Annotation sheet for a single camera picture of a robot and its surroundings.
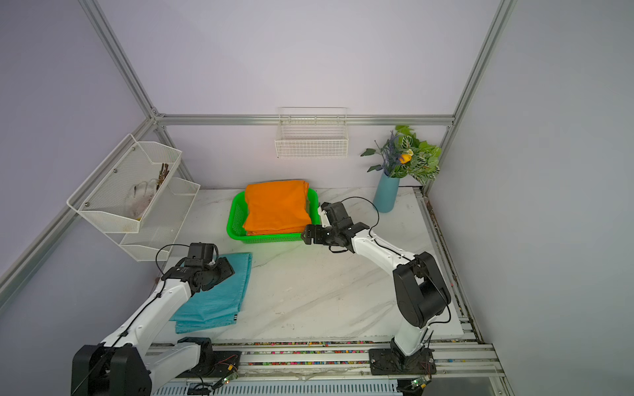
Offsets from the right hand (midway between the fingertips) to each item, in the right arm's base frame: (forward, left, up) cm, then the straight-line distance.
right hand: (313, 238), depth 89 cm
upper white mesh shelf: (+7, +60, +21) cm, 64 cm away
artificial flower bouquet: (+20, -32, +23) cm, 44 cm away
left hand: (-11, +31, -5) cm, 33 cm away
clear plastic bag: (+5, +55, +19) cm, 59 cm away
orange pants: (+16, +15, -1) cm, 22 cm away
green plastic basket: (+15, +32, -3) cm, 36 cm away
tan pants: (+5, +22, -3) cm, 23 cm away
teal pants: (-21, +32, -7) cm, 38 cm away
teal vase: (+23, -32, -1) cm, 39 cm away
